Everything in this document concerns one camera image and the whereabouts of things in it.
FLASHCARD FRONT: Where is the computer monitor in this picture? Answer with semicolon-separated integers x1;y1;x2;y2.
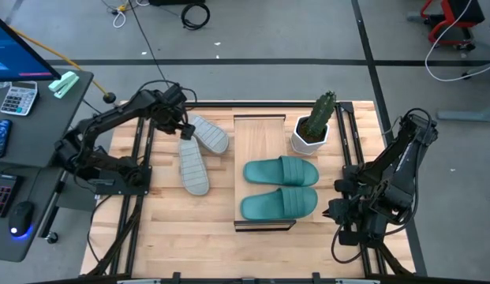
0;11;61;83

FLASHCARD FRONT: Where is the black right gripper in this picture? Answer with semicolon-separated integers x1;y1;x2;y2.
322;178;379;248

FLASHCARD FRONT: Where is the coiled black cable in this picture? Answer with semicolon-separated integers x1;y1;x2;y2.
180;2;211;31

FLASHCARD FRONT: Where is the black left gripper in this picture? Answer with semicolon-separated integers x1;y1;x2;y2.
153;98;196;141

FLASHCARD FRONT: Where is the red and black cart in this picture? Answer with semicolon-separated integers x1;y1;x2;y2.
420;0;486;50

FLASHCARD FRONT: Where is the green cactus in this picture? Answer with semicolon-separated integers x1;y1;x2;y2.
303;91;337;144

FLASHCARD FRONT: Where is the teal rubber slide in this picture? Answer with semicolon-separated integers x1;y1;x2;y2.
240;186;320;222
242;155;320;188

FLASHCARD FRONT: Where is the short white cable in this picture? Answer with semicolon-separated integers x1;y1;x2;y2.
112;3;128;28

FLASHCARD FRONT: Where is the yellow cable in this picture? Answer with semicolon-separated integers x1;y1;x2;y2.
7;25;111;95

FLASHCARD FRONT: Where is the long white cable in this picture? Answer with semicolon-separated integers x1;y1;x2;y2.
425;0;490;83

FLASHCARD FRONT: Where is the black computer mouse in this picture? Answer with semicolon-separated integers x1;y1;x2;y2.
8;200;36;239

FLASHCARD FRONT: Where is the dark grey desk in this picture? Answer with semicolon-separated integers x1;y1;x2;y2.
0;70;94;263

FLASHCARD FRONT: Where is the backlit black keyboard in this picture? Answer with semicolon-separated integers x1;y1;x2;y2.
0;173;19;219

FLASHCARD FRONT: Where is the white desk calculator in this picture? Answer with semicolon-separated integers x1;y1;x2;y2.
0;81;39;117

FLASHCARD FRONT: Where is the grey rubber slide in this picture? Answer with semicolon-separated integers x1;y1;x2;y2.
178;136;211;196
184;114;230;155

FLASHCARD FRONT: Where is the mint green stapler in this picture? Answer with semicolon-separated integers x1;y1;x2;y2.
47;71;80;99

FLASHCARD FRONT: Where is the black smartphone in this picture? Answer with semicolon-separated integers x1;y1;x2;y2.
0;119;13;160

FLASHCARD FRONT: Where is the long black floor cable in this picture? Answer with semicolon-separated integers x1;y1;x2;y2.
128;0;167;83

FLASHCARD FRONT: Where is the grey table leg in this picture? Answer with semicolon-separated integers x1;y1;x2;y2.
436;62;490;122

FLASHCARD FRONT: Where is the black aluminium table frame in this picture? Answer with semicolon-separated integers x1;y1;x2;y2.
86;100;417;284

